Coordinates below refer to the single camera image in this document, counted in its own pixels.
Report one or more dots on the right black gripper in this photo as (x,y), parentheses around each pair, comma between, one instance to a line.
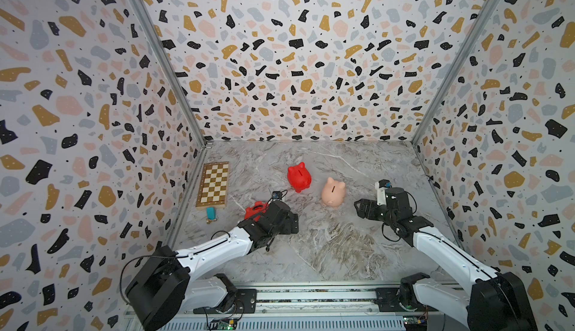
(372,205)

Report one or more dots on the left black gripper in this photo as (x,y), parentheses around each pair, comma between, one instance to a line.
(287,226)

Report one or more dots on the red piggy bank front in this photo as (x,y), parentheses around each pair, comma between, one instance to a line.
(256,211)

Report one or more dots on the red piggy bank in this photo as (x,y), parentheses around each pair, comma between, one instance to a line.
(256,211)
(299,177)

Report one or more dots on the pink piggy bank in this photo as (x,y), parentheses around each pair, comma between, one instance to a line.
(333,193)

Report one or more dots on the red piggy bank back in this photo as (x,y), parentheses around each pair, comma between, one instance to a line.
(299,177)

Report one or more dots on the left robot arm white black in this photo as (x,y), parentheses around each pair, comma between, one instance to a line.
(170,282)

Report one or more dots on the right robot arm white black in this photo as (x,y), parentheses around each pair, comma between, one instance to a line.
(486,298)

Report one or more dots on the small teal object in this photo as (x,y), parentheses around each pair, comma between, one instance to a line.
(211,215)

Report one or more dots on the wooden chessboard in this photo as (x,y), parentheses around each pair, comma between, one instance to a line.
(213,187)

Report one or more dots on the left circuit board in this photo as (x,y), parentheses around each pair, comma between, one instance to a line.
(223,324)

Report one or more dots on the circuit board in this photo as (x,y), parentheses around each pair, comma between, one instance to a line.
(413,323)
(223,324)

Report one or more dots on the right circuit board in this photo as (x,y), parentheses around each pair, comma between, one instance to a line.
(413,323)

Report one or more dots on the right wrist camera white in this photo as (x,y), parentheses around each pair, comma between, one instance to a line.
(381,186)

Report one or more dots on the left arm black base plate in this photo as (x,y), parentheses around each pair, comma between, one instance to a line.
(239,302)

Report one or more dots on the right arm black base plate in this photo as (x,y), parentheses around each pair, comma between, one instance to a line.
(387,300)

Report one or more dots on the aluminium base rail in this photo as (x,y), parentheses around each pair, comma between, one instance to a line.
(315,306)

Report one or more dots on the right aluminium corner post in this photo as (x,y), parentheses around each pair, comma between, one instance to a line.
(466,48)

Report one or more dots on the aluminium corner post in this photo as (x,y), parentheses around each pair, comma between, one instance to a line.
(155,43)
(466,48)

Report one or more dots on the left aluminium corner post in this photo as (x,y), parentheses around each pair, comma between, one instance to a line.
(155,43)

